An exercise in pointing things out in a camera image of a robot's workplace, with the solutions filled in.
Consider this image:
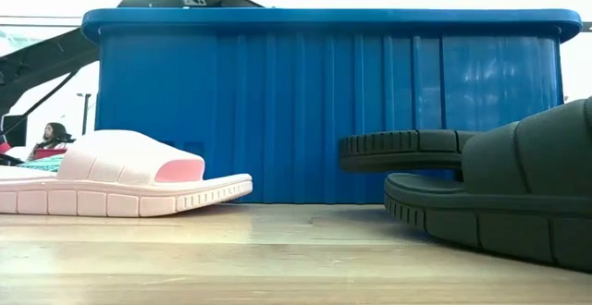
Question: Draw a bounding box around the pink foam slide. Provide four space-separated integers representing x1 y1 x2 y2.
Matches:
0 128 254 218

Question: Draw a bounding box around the black foam slide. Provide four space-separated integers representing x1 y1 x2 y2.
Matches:
339 128 480 175
383 95 592 273

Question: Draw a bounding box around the green foam slide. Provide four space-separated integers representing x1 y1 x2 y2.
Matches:
18 154 65 174

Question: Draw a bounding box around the blue plastic bin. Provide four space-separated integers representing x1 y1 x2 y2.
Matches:
80 7 583 205

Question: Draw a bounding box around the thin black stand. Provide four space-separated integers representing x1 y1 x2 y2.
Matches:
76 92 93 135

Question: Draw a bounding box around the person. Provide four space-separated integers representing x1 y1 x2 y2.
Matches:
27 122 75 162

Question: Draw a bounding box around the red box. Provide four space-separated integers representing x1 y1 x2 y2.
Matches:
31 148 68 161

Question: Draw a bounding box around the black flat monitor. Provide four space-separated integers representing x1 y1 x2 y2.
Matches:
2 115 28 148

